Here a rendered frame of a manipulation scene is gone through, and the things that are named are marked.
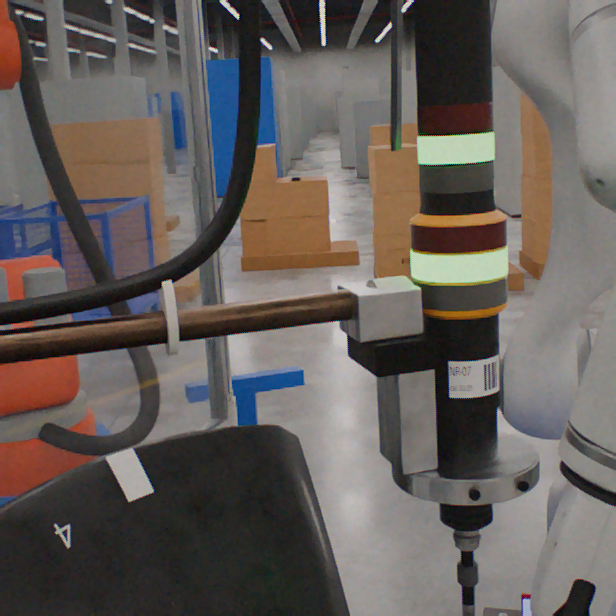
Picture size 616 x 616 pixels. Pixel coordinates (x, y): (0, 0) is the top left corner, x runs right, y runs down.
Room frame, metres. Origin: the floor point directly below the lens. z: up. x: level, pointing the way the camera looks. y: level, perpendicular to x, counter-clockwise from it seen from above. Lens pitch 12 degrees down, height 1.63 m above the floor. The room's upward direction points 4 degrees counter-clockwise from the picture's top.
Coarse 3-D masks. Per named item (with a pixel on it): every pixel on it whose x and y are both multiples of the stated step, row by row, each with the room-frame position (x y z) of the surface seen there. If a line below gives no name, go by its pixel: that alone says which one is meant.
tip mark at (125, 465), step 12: (108, 456) 0.53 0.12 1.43; (120, 456) 0.53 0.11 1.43; (132, 456) 0.53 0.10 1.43; (120, 468) 0.52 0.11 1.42; (132, 468) 0.53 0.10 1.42; (120, 480) 0.52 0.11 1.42; (132, 480) 0.52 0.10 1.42; (144, 480) 0.52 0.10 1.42; (132, 492) 0.51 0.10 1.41; (144, 492) 0.51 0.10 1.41
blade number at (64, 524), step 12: (60, 516) 0.49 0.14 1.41; (72, 516) 0.49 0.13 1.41; (48, 528) 0.49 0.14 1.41; (60, 528) 0.49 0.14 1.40; (72, 528) 0.49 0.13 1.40; (48, 540) 0.48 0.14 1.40; (60, 540) 0.48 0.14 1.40; (72, 540) 0.48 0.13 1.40; (84, 540) 0.49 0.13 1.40; (60, 552) 0.48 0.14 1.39; (72, 552) 0.48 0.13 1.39
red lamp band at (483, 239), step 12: (420, 228) 0.42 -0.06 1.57; (432, 228) 0.41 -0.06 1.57; (444, 228) 0.41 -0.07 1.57; (456, 228) 0.41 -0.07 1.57; (468, 228) 0.41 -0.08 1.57; (480, 228) 0.41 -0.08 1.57; (492, 228) 0.41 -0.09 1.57; (504, 228) 0.42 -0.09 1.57; (420, 240) 0.42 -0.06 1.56; (432, 240) 0.41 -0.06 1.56; (444, 240) 0.41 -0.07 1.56; (456, 240) 0.41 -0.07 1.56; (468, 240) 0.41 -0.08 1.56; (480, 240) 0.41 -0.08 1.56; (492, 240) 0.41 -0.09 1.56; (504, 240) 0.42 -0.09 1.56; (432, 252) 0.41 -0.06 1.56; (444, 252) 0.41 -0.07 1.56; (456, 252) 0.41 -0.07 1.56; (468, 252) 0.41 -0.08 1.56
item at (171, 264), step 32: (256, 0) 0.40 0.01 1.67; (256, 32) 0.40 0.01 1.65; (256, 64) 0.40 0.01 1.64; (256, 96) 0.40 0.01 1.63; (256, 128) 0.40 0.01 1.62; (224, 224) 0.39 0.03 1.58; (192, 256) 0.39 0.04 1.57; (96, 288) 0.38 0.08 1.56; (128, 288) 0.38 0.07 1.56; (160, 288) 0.39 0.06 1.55; (0, 320) 0.37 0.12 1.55; (32, 320) 0.38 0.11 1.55
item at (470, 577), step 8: (464, 552) 0.42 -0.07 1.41; (472, 552) 0.42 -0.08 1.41; (464, 560) 0.42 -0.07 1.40; (472, 560) 0.42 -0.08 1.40; (464, 568) 0.42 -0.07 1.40; (472, 568) 0.42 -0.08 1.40; (464, 576) 0.42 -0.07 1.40; (472, 576) 0.42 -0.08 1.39; (464, 584) 0.42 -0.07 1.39; (472, 584) 0.42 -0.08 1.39; (464, 592) 0.43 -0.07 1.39; (472, 592) 0.42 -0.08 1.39; (464, 600) 0.43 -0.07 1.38; (472, 600) 0.42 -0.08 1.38; (464, 608) 0.43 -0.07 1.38; (472, 608) 0.42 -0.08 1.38
